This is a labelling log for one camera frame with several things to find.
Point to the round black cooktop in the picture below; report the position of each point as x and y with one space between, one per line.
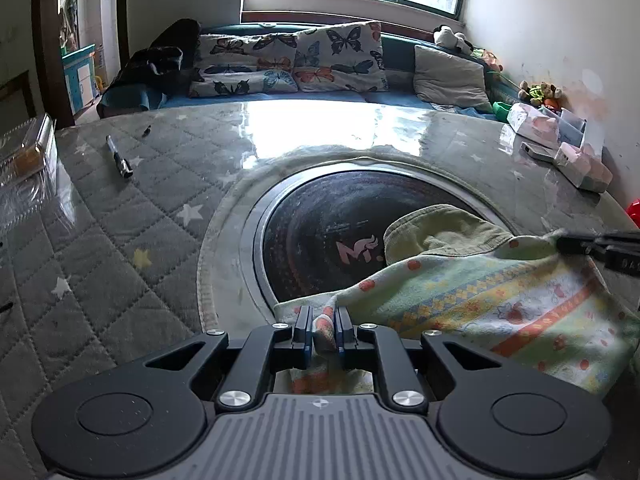
320 230

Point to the dark wooden door frame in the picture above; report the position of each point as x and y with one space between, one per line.
47 35

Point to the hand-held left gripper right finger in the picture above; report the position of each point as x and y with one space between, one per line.
342 337

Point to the white card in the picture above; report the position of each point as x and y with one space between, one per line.
594 135

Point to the pink plush toy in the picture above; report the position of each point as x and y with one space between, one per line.
492 61

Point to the black pen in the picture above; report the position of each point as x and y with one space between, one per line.
119 157

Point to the green plastic toy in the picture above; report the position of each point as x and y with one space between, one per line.
502 109

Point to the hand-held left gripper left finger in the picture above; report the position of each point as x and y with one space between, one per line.
303 337

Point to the clear plastic container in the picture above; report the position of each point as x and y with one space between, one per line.
27 155

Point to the clear storage box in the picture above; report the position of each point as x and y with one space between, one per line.
572 125

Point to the black clothes pile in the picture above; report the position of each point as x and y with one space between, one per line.
155 65

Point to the blue cabinet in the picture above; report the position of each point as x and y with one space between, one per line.
80 77

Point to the brown green plush toy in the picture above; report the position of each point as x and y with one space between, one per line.
540 94

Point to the hanging clothes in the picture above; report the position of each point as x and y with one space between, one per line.
69 20

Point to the butterfly print pillow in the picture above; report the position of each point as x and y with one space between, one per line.
340 55
245 82
245 50

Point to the teal sofa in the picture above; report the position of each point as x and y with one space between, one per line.
397 57

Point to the panda plush toy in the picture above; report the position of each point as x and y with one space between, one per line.
452 39

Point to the pink green tissue pack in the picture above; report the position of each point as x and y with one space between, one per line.
582 167

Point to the pale printed shirt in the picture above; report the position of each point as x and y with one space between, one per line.
475 300

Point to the grey star quilted table cover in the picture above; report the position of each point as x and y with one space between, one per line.
125 210

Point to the red plastic object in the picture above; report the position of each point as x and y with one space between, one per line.
634 212

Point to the grey pillow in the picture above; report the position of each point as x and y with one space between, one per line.
450 77

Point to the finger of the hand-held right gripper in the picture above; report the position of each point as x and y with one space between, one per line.
575 245

